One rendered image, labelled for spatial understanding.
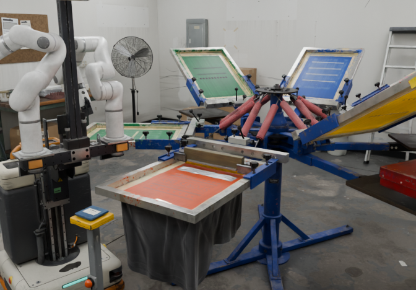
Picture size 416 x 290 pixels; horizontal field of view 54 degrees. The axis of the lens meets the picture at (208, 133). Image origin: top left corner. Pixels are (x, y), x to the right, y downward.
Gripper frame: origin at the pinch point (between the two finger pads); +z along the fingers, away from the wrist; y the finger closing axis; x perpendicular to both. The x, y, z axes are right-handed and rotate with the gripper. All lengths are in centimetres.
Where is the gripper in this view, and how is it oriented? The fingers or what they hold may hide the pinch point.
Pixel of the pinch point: (88, 113)
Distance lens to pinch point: 255.3
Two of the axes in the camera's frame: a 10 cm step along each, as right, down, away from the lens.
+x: -7.9, 3.1, -5.2
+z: 3.1, 9.5, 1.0
